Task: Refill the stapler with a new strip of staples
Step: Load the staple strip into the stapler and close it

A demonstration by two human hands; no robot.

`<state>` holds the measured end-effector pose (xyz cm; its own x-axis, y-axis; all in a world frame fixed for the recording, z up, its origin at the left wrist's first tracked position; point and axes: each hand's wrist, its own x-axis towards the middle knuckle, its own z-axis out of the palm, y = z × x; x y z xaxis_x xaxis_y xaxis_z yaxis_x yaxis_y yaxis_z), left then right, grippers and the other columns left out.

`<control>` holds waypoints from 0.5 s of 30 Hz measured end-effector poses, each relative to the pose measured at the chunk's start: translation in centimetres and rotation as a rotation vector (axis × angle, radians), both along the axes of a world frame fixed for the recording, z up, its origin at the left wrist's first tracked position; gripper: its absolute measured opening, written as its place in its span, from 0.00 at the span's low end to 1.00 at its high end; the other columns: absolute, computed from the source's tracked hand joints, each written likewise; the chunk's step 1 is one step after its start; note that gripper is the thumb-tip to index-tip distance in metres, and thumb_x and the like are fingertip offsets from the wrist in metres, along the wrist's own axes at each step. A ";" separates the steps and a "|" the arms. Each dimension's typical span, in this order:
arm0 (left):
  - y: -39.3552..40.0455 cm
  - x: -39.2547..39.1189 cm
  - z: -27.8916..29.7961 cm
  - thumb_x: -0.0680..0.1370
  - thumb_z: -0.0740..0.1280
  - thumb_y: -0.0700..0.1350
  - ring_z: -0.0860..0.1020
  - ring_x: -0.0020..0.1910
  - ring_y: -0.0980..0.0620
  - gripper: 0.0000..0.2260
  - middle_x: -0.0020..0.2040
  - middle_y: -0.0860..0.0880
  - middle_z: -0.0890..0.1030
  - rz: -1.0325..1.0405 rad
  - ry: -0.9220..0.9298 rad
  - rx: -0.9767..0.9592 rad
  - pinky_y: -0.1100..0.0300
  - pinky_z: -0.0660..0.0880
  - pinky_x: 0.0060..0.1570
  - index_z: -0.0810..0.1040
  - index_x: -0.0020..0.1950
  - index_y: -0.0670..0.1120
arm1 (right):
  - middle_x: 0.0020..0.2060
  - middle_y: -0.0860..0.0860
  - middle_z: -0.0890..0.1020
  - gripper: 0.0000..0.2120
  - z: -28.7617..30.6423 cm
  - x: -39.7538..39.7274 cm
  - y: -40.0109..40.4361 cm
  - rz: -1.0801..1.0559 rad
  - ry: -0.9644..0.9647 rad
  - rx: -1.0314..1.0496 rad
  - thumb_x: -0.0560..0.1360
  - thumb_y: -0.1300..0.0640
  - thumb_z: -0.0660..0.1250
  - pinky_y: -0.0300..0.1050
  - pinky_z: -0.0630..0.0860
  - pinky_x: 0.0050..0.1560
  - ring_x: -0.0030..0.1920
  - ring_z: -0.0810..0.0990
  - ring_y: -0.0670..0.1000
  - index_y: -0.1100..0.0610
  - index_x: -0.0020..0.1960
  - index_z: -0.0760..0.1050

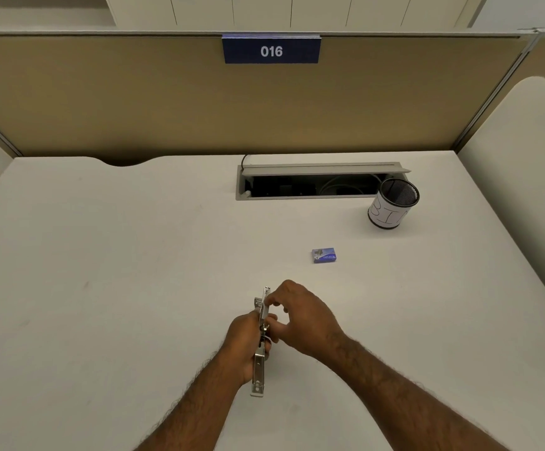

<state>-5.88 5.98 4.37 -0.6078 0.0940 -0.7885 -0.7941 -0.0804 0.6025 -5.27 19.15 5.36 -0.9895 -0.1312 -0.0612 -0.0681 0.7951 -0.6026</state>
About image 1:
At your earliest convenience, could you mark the person's right hand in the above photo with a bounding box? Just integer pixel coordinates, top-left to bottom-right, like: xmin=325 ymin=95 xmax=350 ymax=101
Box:
xmin=262 ymin=279 xmax=351 ymax=360

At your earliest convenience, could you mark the person's left hand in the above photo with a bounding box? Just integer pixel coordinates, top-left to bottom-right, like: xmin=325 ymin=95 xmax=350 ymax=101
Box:
xmin=220 ymin=309 xmax=279 ymax=386

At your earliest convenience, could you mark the silver metal stapler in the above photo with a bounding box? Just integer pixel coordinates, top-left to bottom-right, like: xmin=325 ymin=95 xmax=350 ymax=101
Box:
xmin=250 ymin=286 xmax=273 ymax=398

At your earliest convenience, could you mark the person's right forearm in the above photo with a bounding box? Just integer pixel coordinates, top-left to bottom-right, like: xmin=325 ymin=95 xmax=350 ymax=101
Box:
xmin=321 ymin=333 xmax=510 ymax=451

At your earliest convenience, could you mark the person's left forearm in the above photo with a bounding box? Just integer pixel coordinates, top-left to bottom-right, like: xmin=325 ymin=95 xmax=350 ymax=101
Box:
xmin=133 ymin=350 xmax=247 ymax=451

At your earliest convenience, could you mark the black mesh cup white label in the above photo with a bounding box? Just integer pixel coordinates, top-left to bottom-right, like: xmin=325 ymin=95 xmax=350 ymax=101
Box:
xmin=368 ymin=177 xmax=421 ymax=230

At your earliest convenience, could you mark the blue number sign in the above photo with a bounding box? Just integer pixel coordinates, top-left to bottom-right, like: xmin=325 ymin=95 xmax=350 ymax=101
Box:
xmin=221 ymin=33 xmax=322 ymax=65

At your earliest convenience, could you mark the white panelled cabinet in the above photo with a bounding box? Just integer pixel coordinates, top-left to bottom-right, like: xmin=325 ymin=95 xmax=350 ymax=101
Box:
xmin=103 ymin=0 xmax=489 ymax=31

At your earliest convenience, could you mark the white open shelf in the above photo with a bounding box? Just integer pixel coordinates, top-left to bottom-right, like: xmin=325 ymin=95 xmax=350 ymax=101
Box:
xmin=0 ymin=0 xmax=118 ymax=29

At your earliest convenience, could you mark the grey desk cable tray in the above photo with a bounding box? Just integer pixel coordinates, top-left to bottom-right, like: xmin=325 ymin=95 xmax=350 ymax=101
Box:
xmin=235 ymin=162 xmax=412 ymax=202

